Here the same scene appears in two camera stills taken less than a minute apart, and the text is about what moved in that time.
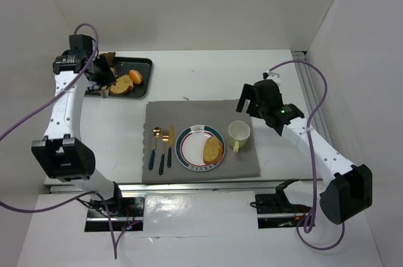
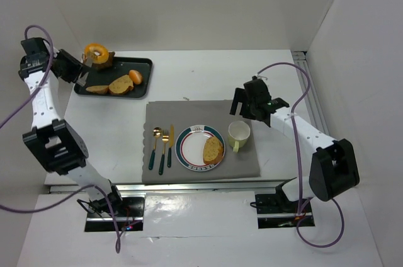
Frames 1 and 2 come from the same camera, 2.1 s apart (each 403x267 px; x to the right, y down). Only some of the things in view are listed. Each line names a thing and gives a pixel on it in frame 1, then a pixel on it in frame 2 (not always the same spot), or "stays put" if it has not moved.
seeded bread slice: (124, 84) stays put
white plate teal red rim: (190, 145) stays put
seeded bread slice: (213, 150) stays put
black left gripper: (102, 75) to (75, 67)
